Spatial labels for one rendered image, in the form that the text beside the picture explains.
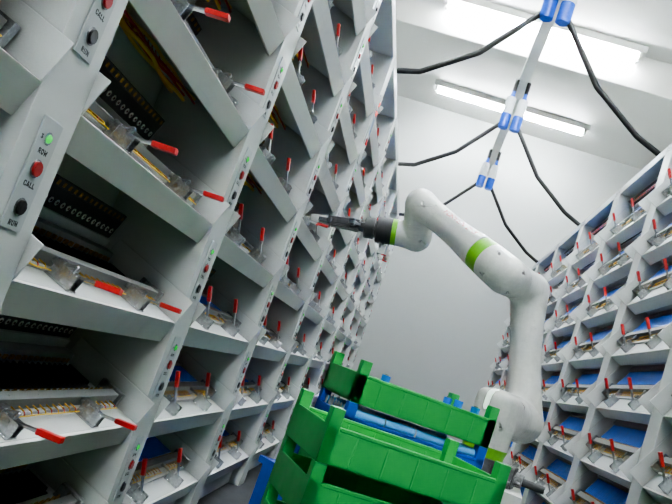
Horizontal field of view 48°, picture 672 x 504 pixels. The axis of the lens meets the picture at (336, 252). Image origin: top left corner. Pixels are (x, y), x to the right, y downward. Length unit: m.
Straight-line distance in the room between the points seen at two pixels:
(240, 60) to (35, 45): 0.76
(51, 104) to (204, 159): 0.68
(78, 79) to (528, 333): 1.77
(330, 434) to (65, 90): 0.58
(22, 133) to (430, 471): 0.73
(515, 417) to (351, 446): 1.14
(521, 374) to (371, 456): 1.28
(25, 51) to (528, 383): 1.83
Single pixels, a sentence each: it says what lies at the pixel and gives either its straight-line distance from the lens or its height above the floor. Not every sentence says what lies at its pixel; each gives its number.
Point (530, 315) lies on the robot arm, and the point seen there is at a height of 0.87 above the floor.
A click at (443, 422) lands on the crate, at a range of 1.50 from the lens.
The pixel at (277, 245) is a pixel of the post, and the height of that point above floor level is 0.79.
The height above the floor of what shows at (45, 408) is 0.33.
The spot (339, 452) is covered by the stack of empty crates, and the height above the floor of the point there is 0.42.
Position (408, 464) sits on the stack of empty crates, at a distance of 1.15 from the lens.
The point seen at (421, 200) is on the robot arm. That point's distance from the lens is 2.53.
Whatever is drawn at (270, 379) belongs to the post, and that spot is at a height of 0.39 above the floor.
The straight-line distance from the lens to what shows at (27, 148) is 0.84.
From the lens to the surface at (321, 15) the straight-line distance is 1.83.
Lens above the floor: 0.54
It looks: 8 degrees up
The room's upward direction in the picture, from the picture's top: 20 degrees clockwise
